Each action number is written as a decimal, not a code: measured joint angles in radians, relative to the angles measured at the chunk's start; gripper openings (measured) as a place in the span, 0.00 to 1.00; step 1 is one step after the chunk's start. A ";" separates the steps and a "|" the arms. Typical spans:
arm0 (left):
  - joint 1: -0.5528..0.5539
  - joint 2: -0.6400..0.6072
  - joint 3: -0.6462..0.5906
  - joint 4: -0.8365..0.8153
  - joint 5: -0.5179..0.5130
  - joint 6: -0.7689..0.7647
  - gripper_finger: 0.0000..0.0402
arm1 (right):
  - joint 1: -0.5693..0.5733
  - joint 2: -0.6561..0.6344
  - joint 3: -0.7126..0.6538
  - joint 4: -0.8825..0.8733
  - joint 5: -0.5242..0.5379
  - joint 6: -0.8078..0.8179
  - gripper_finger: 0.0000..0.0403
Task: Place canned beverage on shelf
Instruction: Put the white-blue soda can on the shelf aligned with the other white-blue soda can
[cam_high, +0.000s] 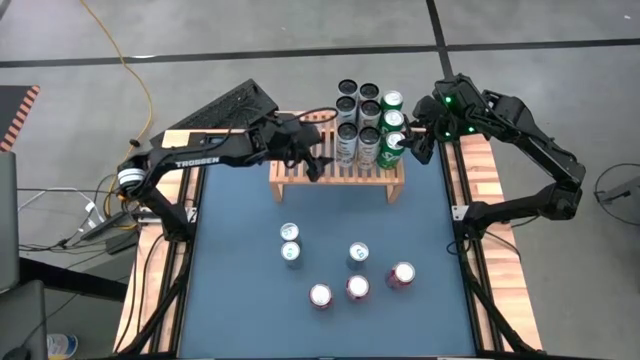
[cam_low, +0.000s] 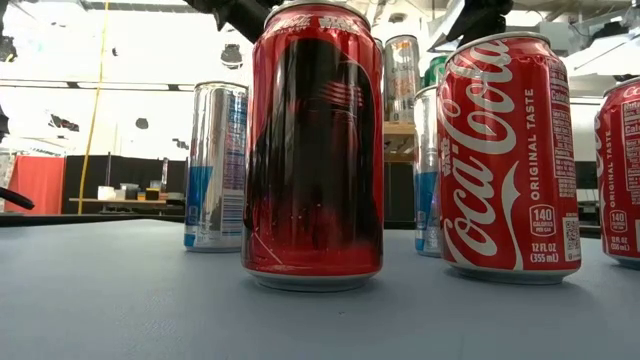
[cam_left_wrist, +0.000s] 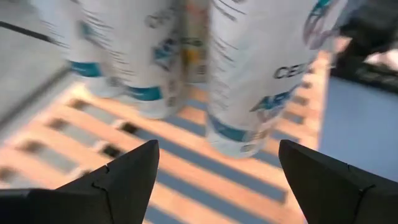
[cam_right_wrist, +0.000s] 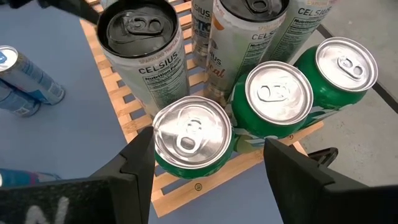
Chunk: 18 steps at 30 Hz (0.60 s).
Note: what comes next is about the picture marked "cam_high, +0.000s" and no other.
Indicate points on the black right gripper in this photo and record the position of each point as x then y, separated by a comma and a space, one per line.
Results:
445, 112

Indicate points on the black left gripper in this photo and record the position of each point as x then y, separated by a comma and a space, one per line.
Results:
290, 140

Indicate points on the green Sprite can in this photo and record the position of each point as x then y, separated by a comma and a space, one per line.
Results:
392, 100
391, 150
392, 120

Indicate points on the white Celsius can blue band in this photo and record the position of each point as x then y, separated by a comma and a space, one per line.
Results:
346, 105
347, 87
346, 135

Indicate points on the white Celsius can yellow band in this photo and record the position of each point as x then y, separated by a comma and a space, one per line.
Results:
369, 137
370, 109
369, 91

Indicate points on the small silver blue can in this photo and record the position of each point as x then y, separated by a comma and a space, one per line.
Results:
358, 252
290, 251
289, 232

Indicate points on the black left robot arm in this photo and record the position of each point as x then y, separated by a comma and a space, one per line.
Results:
200, 150

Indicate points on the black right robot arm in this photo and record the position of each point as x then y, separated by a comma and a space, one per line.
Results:
545, 155

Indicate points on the wooden slatted shelf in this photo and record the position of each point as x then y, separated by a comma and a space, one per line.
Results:
300, 178

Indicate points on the blue-grey table mat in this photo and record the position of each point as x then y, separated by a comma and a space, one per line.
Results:
240, 225

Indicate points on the black keyboard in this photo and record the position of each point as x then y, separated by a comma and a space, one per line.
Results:
230, 107

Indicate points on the red cola can dark figure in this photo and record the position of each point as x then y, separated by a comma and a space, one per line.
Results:
320, 295

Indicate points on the grey foot pedal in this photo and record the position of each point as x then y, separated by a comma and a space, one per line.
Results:
622, 192

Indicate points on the black power adapter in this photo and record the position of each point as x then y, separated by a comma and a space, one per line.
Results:
120, 243

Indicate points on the black power strip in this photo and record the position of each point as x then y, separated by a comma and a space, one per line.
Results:
107, 225

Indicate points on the white blue container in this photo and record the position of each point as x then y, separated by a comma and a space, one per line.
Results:
62, 345

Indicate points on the black hazard-striped floor mat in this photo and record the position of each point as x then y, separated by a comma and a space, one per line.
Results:
12, 107

